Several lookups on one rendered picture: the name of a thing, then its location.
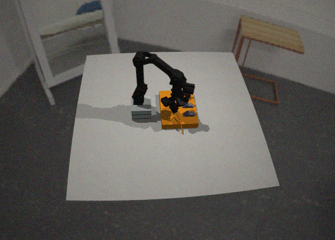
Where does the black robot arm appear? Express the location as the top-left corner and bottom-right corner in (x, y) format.
(132, 51), (195, 107)

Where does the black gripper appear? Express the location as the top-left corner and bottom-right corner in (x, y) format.
(161, 89), (191, 108)

